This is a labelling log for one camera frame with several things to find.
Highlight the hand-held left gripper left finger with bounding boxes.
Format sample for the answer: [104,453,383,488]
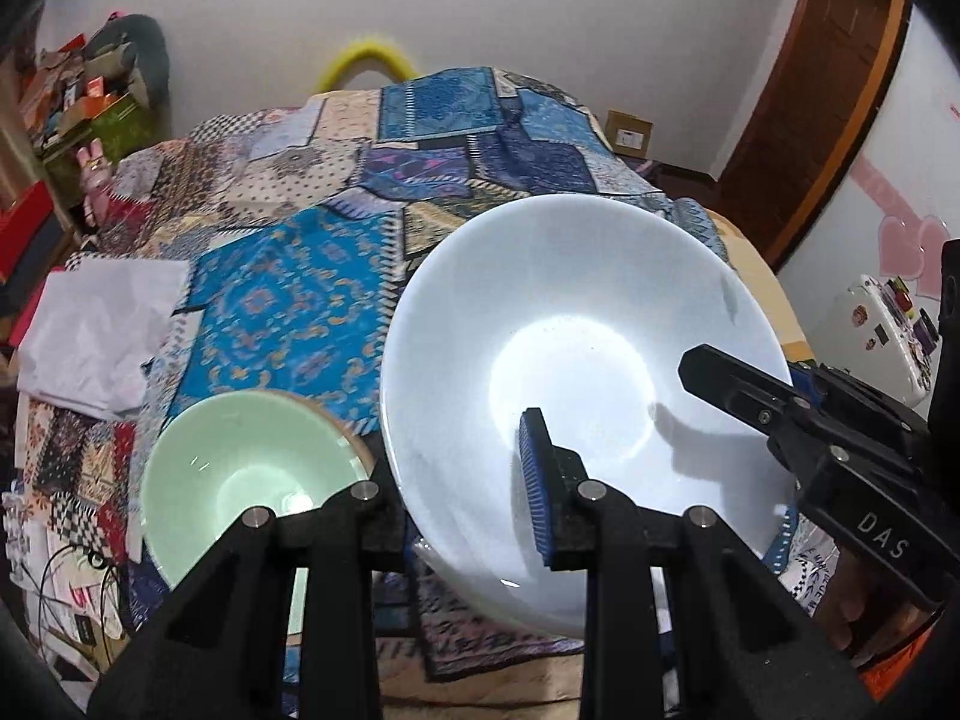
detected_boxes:
[86,481,410,720]

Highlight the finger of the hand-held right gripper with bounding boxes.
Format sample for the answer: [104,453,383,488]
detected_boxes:
[677,345,848,470]
[787,364,935,473]

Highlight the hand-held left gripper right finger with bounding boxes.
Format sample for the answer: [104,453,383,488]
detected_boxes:
[517,407,875,720]

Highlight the green bowl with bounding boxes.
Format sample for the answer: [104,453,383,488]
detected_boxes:
[140,392,359,590]

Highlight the white bowl with dark spots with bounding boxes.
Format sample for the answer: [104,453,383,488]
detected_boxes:
[380,195,796,638]

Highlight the person's right hand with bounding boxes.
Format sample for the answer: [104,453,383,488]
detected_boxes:
[817,547,938,665]

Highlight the white suitcase with stickers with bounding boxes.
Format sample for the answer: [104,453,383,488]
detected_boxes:
[838,275,938,400]

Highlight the beige bed sheet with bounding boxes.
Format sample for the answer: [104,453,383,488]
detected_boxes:
[705,210,812,362]

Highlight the orange clothing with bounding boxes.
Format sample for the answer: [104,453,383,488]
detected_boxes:
[851,615,953,698]

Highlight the blue patchwork blanket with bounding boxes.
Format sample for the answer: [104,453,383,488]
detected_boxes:
[0,66,818,691]

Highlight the white cloth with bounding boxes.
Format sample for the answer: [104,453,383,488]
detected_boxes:
[16,253,192,421]

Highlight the pink bunny toy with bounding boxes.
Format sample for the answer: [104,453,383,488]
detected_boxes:
[77,139,113,222]

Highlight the red box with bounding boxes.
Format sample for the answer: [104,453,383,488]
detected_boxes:
[0,184,53,275]

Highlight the green cardboard box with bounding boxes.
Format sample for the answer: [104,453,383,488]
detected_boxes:
[45,94,158,166]

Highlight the yellow foam tube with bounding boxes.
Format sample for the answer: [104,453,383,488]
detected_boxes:
[316,36,415,91]

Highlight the grey plush toy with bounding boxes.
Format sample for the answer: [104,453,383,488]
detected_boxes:
[86,13,170,110]

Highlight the pile of boxes and toys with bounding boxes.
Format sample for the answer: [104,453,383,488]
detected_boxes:
[19,30,136,143]

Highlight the pink heart wall sticker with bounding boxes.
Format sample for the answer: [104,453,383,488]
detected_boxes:
[851,157,953,301]

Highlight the wooden door frame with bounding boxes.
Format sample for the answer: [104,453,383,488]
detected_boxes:
[716,0,912,271]

